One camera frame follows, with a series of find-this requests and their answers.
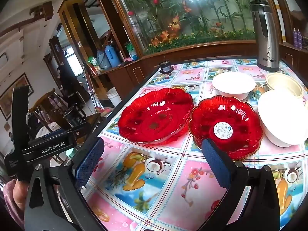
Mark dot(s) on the small red gold-rimmed plate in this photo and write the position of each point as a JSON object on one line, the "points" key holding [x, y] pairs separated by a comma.
{"points": [[231, 118]]}

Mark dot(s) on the low wooden cabinet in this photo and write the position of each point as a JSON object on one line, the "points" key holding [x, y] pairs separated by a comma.
{"points": [[149, 65]]}

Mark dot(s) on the person's left hand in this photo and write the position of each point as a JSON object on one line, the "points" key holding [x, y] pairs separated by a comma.
{"points": [[20, 192]]}

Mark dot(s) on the steel thermos jug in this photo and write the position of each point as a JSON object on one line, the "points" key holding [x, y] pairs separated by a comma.
{"points": [[266, 38]]}

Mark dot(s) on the teal plastic stool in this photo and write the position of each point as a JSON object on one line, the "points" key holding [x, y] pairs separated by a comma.
{"points": [[71, 153]]}

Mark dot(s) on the small white bowl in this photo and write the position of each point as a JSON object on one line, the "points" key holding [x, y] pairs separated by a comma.
{"points": [[233, 84]]}

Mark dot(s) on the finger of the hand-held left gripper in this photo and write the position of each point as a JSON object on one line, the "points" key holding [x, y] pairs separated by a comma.
{"points": [[75, 131]]}

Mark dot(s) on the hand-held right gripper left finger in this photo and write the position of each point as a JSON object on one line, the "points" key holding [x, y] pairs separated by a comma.
{"points": [[89, 163]]}

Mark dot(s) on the blue thermos jug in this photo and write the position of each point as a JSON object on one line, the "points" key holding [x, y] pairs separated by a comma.
{"points": [[112, 56]]}

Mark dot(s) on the framed wall picture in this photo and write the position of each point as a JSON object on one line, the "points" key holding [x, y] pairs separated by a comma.
{"points": [[14, 93]]}

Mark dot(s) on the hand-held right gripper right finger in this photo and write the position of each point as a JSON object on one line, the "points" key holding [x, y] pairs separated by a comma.
{"points": [[216, 166]]}

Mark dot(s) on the large red scalloped plate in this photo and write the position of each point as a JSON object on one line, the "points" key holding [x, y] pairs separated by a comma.
{"points": [[154, 115]]}

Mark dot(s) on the wooden chair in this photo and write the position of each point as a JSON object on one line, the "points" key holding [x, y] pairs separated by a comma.
{"points": [[48, 105]]}

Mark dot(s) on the person's left forearm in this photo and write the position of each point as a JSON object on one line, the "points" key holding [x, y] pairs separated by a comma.
{"points": [[9, 197]]}

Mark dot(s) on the white bucket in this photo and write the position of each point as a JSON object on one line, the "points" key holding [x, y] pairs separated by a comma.
{"points": [[114, 97]]}

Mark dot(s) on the purple bottle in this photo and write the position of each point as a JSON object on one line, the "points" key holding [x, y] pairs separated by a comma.
{"points": [[294, 38], [299, 39]]}

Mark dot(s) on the fruit print tablecloth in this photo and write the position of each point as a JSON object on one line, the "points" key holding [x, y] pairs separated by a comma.
{"points": [[163, 187]]}

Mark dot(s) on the flower painted glass panel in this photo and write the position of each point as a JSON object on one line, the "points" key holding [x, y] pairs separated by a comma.
{"points": [[192, 12]]}

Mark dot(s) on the tall wooden glass cabinet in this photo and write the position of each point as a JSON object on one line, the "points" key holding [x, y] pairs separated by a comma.
{"points": [[77, 24]]}

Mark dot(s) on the large white bowl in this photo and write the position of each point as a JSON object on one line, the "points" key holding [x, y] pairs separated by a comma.
{"points": [[284, 118]]}

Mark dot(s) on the small black device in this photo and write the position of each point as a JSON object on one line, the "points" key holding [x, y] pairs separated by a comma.
{"points": [[166, 67]]}

